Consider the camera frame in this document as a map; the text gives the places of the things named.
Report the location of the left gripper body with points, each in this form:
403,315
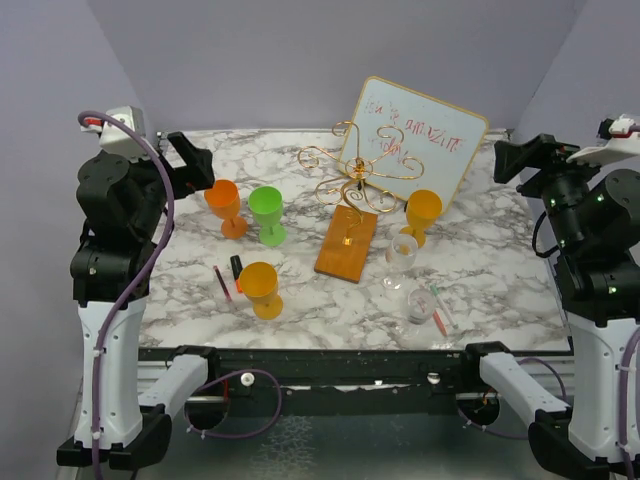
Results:
193,176

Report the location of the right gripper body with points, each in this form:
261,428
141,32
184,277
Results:
551,155

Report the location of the yellow plastic wine glass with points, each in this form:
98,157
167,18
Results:
259,283
422,210

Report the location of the clear wine glass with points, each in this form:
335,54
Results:
400,256
416,323

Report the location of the clear wine glass front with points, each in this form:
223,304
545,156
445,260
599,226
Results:
416,323

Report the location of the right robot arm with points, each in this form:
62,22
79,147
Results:
595,221

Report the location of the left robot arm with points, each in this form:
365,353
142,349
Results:
123,203

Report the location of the orange plastic wine glass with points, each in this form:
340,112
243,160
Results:
223,200

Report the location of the green plastic wine glass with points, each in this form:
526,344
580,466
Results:
266,206

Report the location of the yellow plastic wine glass front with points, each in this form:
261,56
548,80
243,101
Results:
259,283

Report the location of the orange black highlighter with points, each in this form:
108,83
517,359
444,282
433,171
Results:
237,268

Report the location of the dark red pen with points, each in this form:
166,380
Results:
222,284

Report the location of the yellow framed whiteboard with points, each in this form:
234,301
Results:
411,141

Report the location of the white green marker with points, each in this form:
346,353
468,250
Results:
443,306

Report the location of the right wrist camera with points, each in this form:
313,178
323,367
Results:
612,135

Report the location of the gold wire wine glass rack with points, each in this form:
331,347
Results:
345,248

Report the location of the black front rail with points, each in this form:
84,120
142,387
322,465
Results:
342,382

